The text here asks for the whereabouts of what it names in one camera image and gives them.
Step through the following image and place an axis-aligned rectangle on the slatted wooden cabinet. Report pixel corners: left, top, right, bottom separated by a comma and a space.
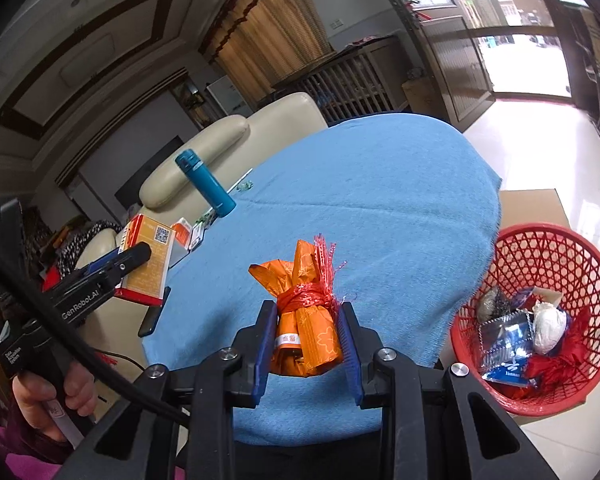
272, 35, 411, 123

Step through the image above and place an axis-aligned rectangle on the person's left forearm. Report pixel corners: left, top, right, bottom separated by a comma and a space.
0, 405, 76, 480

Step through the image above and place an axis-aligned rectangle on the dark foil ball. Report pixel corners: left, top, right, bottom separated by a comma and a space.
476, 287, 511, 323

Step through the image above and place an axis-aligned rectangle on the black phone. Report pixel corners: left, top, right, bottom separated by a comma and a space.
138, 286, 172, 338

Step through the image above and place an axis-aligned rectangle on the red plastic bag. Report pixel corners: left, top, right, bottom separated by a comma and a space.
525, 310, 593, 401

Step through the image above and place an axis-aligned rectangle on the small orange white box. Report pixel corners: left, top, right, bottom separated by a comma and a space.
172, 217, 206, 251

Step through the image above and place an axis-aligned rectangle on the tan curtain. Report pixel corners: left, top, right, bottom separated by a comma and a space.
200, 0, 333, 96

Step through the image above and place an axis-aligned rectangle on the orange bundle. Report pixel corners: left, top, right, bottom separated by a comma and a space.
248, 233, 351, 377

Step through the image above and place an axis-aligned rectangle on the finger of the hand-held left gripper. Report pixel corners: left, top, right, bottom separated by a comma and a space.
75, 249, 131, 281
107, 241, 152, 286

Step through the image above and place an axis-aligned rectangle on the red mesh basket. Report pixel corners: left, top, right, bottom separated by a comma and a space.
450, 223, 600, 417

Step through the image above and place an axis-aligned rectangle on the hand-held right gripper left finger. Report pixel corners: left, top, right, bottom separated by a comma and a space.
67, 300, 279, 480

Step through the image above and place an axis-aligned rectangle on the white paper ball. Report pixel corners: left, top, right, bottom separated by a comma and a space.
532, 302, 567, 356

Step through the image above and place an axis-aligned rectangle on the cream leather sofa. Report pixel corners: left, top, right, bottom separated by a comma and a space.
72, 92, 328, 281

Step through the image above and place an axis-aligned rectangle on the person's left hand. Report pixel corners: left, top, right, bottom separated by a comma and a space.
12, 360, 98, 443

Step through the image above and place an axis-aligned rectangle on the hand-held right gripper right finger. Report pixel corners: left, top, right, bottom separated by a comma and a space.
337, 302, 541, 480

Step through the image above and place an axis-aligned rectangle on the silver foil packet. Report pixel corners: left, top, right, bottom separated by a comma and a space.
477, 312, 536, 366

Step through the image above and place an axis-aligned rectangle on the teal bottle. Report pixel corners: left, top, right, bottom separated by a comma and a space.
175, 149, 237, 218

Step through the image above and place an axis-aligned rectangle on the white tube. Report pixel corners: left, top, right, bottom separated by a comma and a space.
42, 400, 83, 450

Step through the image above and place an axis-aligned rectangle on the black white patterned cloth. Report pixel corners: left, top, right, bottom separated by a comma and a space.
55, 220, 123, 281

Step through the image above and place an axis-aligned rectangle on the white grey appliance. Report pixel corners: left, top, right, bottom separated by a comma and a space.
205, 75, 253, 120

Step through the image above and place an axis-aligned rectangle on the small plain cardboard box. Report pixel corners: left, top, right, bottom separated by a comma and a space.
401, 77, 438, 113

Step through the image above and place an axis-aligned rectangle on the blue cloth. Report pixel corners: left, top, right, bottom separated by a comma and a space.
141, 112, 503, 446

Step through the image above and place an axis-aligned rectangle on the black cable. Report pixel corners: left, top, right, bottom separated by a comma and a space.
0, 237, 191, 426

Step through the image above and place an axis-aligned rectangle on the wooden slatted door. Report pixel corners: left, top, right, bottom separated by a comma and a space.
415, 15, 496, 122

